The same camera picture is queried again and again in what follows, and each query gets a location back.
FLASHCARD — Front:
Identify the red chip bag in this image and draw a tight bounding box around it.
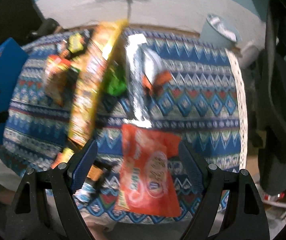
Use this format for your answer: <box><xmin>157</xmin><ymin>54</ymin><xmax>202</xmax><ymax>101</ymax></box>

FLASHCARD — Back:
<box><xmin>115</xmin><ymin>124</ymin><xmax>181</xmax><ymax>217</ymax></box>

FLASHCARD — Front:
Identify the orange red fries bag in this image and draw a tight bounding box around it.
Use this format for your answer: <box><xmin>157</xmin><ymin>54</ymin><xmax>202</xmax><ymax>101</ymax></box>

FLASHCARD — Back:
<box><xmin>43</xmin><ymin>55</ymin><xmax>71</xmax><ymax>107</ymax></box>

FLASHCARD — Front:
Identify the blue cardboard box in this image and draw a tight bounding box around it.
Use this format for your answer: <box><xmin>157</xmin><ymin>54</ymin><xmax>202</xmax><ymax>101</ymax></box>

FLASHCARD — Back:
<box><xmin>0</xmin><ymin>37</ymin><xmax>30</xmax><ymax>145</ymax></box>

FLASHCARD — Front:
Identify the black chair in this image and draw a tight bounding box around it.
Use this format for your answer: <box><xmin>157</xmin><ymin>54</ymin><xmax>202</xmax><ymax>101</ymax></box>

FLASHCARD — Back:
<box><xmin>255</xmin><ymin>0</ymin><xmax>286</xmax><ymax>196</ymax></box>

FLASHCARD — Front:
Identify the orange chip bag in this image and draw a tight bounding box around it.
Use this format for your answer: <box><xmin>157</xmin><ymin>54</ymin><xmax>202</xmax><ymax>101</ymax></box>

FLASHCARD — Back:
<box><xmin>143</xmin><ymin>48</ymin><xmax>172</xmax><ymax>96</ymax></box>

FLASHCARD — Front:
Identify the blue patterned tablecloth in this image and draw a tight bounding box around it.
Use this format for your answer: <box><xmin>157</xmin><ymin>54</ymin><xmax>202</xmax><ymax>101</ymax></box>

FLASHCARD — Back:
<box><xmin>0</xmin><ymin>29</ymin><xmax>246</xmax><ymax>224</ymax></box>

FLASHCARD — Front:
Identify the green peanut snack bag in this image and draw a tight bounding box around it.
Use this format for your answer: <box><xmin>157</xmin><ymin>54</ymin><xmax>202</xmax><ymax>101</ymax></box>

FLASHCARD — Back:
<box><xmin>103</xmin><ymin>64</ymin><xmax>127</xmax><ymax>96</ymax></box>

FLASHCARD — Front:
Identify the white appliance by bin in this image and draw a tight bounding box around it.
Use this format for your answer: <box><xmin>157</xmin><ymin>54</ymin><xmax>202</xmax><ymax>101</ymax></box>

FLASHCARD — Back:
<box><xmin>239</xmin><ymin>41</ymin><xmax>262</xmax><ymax>69</ymax></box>

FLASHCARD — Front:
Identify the light blue waste bin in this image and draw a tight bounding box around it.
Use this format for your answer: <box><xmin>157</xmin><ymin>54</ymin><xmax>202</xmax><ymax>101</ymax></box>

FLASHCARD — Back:
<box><xmin>199</xmin><ymin>14</ymin><xmax>242</xmax><ymax>49</ymax></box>

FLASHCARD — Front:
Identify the grey plug and cable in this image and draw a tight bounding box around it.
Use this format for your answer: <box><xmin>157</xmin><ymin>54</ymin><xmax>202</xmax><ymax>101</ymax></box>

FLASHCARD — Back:
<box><xmin>124</xmin><ymin>0</ymin><xmax>134</xmax><ymax>21</ymax></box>

